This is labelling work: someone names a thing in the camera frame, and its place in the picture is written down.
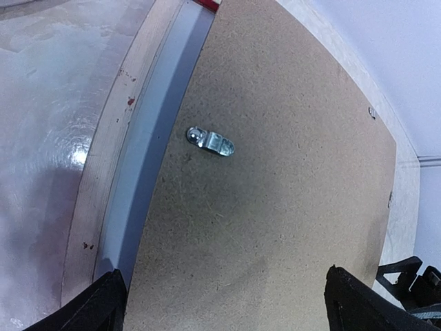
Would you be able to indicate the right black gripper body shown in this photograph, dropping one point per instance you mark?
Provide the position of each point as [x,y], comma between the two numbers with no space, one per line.
[425,295]

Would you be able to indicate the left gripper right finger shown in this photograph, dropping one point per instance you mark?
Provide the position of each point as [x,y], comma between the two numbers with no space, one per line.
[351,305]

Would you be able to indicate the cat and books photo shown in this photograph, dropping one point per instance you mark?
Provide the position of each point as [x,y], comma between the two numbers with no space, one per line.
[147,138]

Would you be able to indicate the wooden red picture frame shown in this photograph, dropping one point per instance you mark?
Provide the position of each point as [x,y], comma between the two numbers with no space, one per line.
[106,148]

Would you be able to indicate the silver metal turn clip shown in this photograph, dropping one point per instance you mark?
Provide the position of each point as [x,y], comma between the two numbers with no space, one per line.
[211,141]

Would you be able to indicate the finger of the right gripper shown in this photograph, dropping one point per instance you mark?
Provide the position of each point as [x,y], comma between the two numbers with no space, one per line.
[407,272]

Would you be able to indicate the brown cardboard backing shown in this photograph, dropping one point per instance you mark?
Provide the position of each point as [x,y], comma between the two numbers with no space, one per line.
[245,242]

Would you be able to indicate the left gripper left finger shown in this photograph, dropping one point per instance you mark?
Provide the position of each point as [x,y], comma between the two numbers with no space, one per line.
[101,306]

